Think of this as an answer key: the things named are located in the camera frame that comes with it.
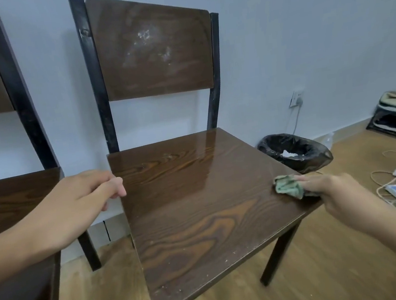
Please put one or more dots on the white crumpled tissue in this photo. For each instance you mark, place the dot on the white crumpled tissue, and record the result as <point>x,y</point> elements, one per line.
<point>288,153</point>

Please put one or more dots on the green cleaning cloth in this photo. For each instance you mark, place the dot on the green cleaning cloth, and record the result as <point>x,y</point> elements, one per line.
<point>289,186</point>

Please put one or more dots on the white wall socket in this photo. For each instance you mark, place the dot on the white wall socket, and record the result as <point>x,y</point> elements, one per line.
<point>296,98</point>

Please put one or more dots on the person's right hand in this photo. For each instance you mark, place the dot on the person's right hand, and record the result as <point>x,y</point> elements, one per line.
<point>340,197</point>

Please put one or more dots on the person's left thumb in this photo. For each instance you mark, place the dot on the person's left thumb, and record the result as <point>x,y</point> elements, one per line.
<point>103,204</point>

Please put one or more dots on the person's right fingers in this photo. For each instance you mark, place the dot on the person's right fingers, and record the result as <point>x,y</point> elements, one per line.
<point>308,183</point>

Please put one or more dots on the person's left hand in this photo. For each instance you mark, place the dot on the person's left hand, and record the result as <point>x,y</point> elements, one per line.
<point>71,206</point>

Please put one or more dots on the trash bin with black bag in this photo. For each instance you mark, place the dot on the trash bin with black bag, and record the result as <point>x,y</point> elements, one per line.
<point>306,154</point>

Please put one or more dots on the person's left forearm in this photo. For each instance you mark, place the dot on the person's left forearm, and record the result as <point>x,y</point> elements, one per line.
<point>9,255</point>

